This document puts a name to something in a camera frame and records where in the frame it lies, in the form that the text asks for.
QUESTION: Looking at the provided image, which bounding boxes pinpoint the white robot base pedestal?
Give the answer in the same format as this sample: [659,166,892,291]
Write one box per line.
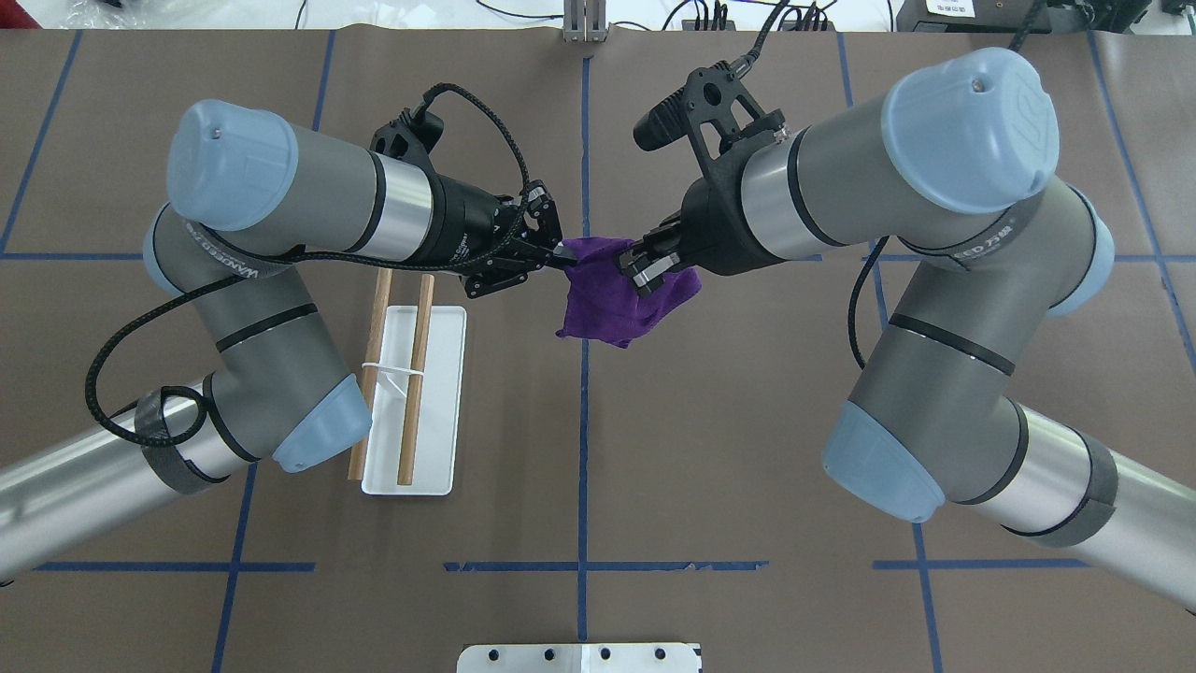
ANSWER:
[456,642,704,672]

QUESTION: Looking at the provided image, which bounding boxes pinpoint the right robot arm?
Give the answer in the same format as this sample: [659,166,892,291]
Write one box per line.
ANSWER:
[617,48,1195,608]

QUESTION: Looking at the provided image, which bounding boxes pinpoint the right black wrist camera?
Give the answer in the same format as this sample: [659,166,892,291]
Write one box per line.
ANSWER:
[633,56,785,176]

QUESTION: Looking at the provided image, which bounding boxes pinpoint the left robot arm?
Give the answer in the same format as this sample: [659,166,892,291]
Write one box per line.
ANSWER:
[1,99,576,582]

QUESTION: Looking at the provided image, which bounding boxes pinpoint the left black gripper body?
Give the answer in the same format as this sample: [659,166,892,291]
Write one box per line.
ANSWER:
[425,176,520,276]

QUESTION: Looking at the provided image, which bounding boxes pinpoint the black box device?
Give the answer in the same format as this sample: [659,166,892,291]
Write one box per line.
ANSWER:
[893,1,1033,35]

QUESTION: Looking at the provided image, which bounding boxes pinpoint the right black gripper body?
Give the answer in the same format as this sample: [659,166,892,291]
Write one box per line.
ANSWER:
[676,178,781,276]

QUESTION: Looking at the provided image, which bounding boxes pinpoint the wooden towel rack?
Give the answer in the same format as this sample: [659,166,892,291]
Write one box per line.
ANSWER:
[348,269,466,495]

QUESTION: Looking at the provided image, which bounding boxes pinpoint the purple towel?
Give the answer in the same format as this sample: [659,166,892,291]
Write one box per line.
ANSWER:
[555,235,702,349]

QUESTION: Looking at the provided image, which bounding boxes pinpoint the black braided left cable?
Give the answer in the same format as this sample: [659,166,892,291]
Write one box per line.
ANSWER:
[84,82,533,448]

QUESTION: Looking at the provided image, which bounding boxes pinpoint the aluminium frame post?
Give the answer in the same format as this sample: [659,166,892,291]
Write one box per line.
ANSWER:
[562,0,610,44]

